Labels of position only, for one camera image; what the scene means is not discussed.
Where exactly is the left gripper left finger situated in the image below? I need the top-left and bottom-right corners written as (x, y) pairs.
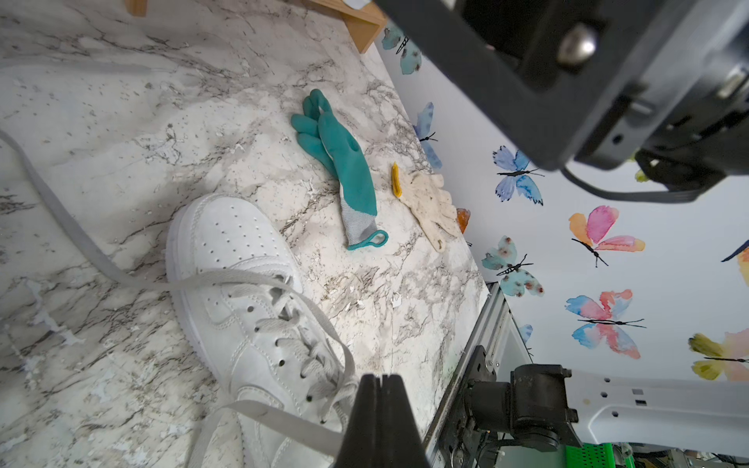
top-left (334, 374), bottom-right (382, 468)

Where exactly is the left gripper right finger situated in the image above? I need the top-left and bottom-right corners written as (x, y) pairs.
top-left (380, 374), bottom-right (429, 468)

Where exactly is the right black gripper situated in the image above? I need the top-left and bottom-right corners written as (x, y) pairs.
top-left (380, 1), bottom-right (748, 202)

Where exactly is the white sneaker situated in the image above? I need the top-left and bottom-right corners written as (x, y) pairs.
top-left (0, 128), bottom-right (361, 468)

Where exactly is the green plastic basket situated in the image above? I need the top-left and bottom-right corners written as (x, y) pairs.
top-left (565, 444), bottom-right (635, 468)

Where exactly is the beige work glove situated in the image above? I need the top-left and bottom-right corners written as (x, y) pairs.
top-left (391, 164), bottom-right (461, 253)

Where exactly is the wooden shelf stand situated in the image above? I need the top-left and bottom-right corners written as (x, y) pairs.
top-left (122, 1), bottom-right (387, 54)

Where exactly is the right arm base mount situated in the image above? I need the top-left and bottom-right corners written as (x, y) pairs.
top-left (439, 364), bottom-right (584, 467)

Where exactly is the aluminium front rail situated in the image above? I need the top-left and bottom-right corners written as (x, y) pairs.
top-left (423, 283), bottom-right (532, 467)

